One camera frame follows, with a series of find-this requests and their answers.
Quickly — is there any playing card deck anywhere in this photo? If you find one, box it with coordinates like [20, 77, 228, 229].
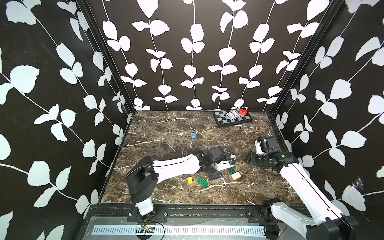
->
[227, 110, 241, 120]

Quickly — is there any black white chessboard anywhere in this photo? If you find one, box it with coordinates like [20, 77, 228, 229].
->
[212, 109, 253, 128]

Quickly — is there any dark green lego brick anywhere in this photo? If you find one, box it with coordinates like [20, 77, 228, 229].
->
[228, 168, 236, 175]

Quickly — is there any red block on chessboard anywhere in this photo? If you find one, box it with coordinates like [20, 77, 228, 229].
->
[239, 109, 247, 116]

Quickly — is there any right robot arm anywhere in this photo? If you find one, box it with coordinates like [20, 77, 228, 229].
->
[247, 137, 359, 240]

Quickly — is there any small circuit board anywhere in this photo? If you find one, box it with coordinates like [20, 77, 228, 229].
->
[136, 226, 156, 235]

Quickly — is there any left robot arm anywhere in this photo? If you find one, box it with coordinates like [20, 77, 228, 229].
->
[125, 147, 236, 217]

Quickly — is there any cream lego brick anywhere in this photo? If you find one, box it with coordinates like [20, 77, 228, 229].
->
[231, 172, 242, 181]

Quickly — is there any black mounting rail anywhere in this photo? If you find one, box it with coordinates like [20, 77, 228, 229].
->
[86, 203, 326, 224]

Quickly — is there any long green lego brick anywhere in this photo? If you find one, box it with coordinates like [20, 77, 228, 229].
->
[197, 177, 210, 189]

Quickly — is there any white perforated strip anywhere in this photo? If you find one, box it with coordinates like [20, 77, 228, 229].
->
[91, 225, 265, 237]

